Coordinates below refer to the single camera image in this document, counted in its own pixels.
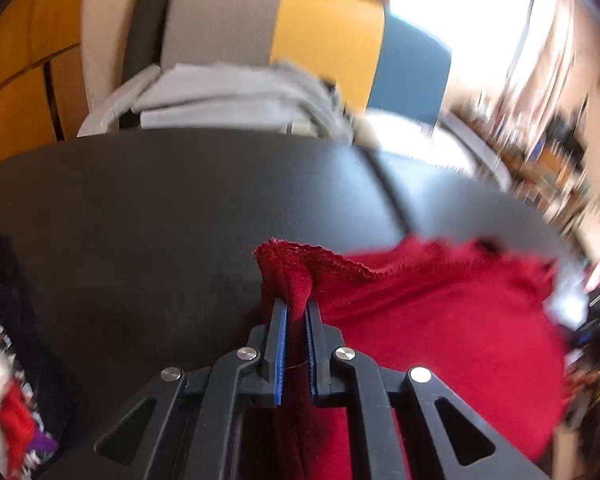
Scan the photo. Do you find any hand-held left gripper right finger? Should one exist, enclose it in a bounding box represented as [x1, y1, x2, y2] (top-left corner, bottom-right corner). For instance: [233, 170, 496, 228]
[305, 299, 551, 480]

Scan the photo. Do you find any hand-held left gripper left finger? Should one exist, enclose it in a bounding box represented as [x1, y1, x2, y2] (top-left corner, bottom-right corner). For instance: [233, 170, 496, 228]
[94, 297, 288, 480]

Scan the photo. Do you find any red sweater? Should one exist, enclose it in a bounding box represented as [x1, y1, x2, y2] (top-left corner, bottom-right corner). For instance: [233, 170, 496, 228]
[254, 237, 573, 480]

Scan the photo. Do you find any white printed cushion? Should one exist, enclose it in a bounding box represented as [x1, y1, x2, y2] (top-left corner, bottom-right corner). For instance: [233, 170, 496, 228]
[352, 110, 476, 173]

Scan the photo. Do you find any pink patterned curtain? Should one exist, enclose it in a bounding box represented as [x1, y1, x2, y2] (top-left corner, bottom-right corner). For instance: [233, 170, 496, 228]
[500, 0, 581, 126]

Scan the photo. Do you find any grey garment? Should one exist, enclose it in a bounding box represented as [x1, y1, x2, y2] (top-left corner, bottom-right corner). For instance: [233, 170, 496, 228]
[132, 60, 353, 141]

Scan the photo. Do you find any patterned knit cloth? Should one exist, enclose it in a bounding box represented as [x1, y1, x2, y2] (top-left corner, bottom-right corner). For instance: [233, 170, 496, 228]
[0, 205, 61, 478]

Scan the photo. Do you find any grey yellow blue armchair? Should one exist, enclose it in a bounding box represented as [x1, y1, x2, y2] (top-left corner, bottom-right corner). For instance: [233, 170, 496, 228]
[77, 0, 511, 191]

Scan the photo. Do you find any large bright window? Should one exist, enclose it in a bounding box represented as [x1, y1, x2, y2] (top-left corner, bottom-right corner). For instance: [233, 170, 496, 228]
[385, 0, 536, 111]

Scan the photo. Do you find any wooden wardrobe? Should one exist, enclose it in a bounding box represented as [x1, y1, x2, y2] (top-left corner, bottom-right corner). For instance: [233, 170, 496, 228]
[0, 0, 88, 161]

